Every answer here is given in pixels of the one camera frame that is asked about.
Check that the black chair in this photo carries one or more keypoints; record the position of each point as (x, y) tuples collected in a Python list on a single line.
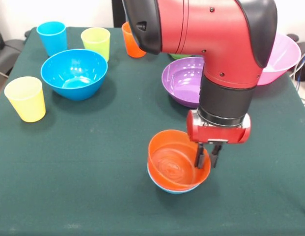
[(7, 54)]

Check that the small green plastic bowl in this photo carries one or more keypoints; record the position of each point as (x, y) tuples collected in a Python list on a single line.
[(179, 56)]

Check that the orange plastic cup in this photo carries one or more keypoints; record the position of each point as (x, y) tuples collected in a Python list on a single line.
[(131, 46)]

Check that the large blue plastic bowl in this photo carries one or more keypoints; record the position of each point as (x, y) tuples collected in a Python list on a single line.
[(73, 73)]

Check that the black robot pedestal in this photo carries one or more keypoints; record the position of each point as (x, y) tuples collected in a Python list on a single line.
[(119, 12)]

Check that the purple plastic bowl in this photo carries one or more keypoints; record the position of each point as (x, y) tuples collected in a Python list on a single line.
[(181, 83)]

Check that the blue plastic cup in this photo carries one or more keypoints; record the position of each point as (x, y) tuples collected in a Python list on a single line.
[(54, 39)]

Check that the orange plastic bowl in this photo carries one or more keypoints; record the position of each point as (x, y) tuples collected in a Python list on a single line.
[(167, 147)]

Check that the dark green tablecloth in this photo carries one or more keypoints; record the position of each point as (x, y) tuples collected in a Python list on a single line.
[(68, 159)]

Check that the yellow plastic cup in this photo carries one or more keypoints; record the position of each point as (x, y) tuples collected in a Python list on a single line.
[(27, 103)]

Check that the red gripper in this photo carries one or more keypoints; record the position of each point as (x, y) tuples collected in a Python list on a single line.
[(216, 134)]

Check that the large pink plastic bowl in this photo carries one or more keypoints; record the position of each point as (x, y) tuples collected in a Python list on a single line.
[(282, 59)]

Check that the small blue plastic bowl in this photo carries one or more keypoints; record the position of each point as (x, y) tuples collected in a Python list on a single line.
[(174, 191)]

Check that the lime green plastic cup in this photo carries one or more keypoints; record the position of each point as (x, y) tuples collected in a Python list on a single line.
[(95, 41)]

